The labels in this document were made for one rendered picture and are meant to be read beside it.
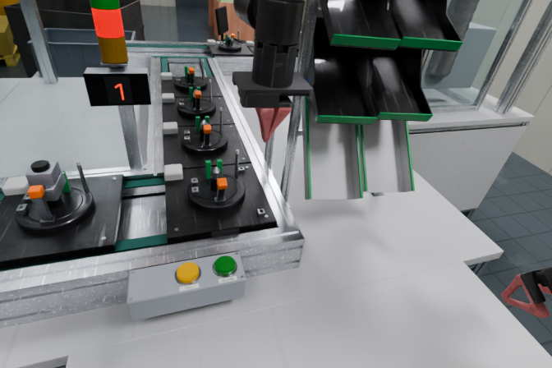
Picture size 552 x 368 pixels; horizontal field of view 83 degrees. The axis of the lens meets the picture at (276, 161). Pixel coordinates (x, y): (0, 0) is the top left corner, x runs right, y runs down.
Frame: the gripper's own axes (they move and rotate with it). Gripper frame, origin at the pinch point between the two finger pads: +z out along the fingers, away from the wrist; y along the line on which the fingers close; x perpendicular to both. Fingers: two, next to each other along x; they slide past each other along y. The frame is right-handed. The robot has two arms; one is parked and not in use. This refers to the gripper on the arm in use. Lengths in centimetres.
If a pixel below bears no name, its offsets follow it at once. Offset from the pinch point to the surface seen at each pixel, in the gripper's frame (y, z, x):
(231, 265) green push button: 5.0, 26.7, 3.5
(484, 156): -158, 63, -66
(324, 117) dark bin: -16.3, 3.5, -11.8
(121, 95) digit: 23.6, 5.9, -28.5
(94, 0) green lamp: 25.6, -12.2, -29.7
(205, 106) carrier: 2, 27, -66
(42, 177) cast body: 38.3, 17.2, -16.8
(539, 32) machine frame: -159, -4, -75
